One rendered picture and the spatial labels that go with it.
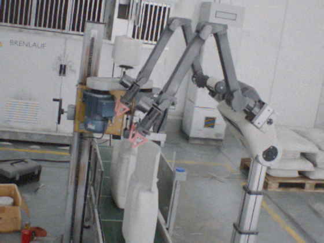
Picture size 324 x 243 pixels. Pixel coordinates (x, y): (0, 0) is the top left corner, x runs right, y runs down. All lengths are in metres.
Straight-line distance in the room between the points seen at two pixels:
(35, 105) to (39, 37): 0.85
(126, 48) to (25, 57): 3.07
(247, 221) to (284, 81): 5.41
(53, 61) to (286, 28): 4.04
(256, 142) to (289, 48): 5.56
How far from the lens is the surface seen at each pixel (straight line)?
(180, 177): 3.10
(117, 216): 3.38
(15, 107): 5.82
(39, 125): 5.85
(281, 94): 7.98
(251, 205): 2.71
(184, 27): 2.65
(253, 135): 2.39
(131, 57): 2.76
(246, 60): 7.58
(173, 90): 2.05
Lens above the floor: 1.87
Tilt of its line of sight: 11 degrees down
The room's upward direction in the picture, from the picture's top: 9 degrees clockwise
